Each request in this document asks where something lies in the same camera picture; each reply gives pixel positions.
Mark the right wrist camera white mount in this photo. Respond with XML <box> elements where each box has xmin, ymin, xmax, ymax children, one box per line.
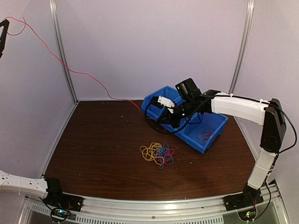
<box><xmin>150</xmin><ymin>96</ymin><xmax>175</xmax><ymax>113</ymax></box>

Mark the blue bin near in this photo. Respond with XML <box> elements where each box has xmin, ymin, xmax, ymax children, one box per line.
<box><xmin>181</xmin><ymin>113</ymin><xmax>228</xmax><ymax>154</ymax></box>

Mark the right aluminium frame post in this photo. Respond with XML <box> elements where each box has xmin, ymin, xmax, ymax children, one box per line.
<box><xmin>228</xmin><ymin>0</ymin><xmax>255</xmax><ymax>94</ymax></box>

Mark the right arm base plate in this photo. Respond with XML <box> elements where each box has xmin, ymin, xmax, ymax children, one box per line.
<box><xmin>223</xmin><ymin>192</ymin><xmax>264</xmax><ymax>211</ymax></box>

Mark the front aluminium rail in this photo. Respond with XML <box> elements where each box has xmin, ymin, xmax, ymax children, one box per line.
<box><xmin>17</xmin><ymin>183</ymin><xmax>291</xmax><ymax>224</ymax></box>

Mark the red cable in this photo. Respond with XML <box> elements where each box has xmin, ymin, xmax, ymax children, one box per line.
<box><xmin>196</xmin><ymin>115</ymin><xmax>214</xmax><ymax>142</ymax></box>
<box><xmin>3</xmin><ymin>16</ymin><xmax>173</xmax><ymax>171</ymax></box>

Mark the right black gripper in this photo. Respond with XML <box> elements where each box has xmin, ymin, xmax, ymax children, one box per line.
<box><xmin>157</xmin><ymin>98</ymin><xmax>196</xmax><ymax>128</ymax></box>

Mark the left aluminium frame post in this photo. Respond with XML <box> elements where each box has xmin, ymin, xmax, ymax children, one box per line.
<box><xmin>49</xmin><ymin>0</ymin><xmax>78</xmax><ymax>104</ymax></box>

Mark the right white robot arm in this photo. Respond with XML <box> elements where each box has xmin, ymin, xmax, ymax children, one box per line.
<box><xmin>152</xmin><ymin>78</ymin><xmax>286</xmax><ymax>206</ymax></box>

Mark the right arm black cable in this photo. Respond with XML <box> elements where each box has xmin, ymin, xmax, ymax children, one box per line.
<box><xmin>143</xmin><ymin>93</ymin><xmax>296</xmax><ymax>208</ymax></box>

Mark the blue bin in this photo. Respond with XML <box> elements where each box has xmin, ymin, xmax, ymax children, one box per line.
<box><xmin>181</xmin><ymin>113</ymin><xmax>228</xmax><ymax>154</ymax></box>
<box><xmin>172</xmin><ymin>98</ymin><xmax>204</xmax><ymax>140</ymax></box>
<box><xmin>141</xmin><ymin>86</ymin><xmax>183</xmax><ymax>119</ymax></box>

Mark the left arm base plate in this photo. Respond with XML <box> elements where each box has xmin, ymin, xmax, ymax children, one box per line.
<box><xmin>43</xmin><ymin>193</ymin><xmax>83</xmax><ymax>212</ymax></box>

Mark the blue bin middle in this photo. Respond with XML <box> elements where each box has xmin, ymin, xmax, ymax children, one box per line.
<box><xmin>172</xmin><ymin>98</ymin><xmax>204</xmax><ymax>140</ymax></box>

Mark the aluminium frame post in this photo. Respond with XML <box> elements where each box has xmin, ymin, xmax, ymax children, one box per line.
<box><xmin>228</xmin><ymin>0</ymin><xmax>255</xmax><ymax>94</ymax></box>
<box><xmin>49</xmin><ymin>0</ymin><xmax>78</xmax><ymax>104</ymax></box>

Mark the blue bin far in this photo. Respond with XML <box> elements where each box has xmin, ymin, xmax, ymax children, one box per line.
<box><xmin>141</xmin><ymin>86</ymin><xmax>183</xmax><ymax>119</ymax></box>

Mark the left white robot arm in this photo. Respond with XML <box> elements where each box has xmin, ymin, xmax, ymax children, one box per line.
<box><xmin>0</xmin><ymin>16</ymin><xmax>72</xmax><ymax>207</ymax></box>

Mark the blue cable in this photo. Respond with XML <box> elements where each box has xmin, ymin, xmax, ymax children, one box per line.
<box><xmin>154</xmin><ymin>142</ymin><xmax>176</xmax><ymax>170</ymax></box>

